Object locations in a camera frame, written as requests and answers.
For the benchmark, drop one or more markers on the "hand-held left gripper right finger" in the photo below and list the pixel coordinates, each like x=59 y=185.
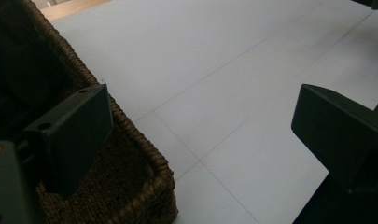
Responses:
x=342 y=140

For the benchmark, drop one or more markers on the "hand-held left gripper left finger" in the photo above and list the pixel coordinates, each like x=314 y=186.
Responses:
x=71 y=140

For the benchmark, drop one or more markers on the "brown woven basket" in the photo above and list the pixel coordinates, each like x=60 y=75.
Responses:
x=140 y=186

